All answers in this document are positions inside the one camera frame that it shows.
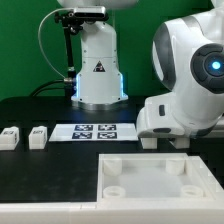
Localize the white square table top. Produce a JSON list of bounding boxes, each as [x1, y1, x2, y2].
[[97, 153, 214, 201]]

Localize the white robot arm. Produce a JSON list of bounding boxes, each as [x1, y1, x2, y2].
[[57, 0, 224, 138]]

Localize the white sheet with tags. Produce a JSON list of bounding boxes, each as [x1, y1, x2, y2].
[[49, 123, 138, 142]]

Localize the white L-shaped fence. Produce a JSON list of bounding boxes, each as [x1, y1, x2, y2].
[[0, 157, 224, 224]]

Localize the black camera stand pole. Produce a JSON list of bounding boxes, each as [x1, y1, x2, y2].
[[64, 25, 76, 96]]

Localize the black cables at base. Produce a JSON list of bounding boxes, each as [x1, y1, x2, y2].
[[31, 79, 68, 98]]

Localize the black camera on stand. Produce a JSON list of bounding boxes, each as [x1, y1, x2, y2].
[[55, 6, 108, 22]]

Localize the grey camera cable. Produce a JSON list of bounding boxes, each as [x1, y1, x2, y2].
[[37, 7, 74, 80]]

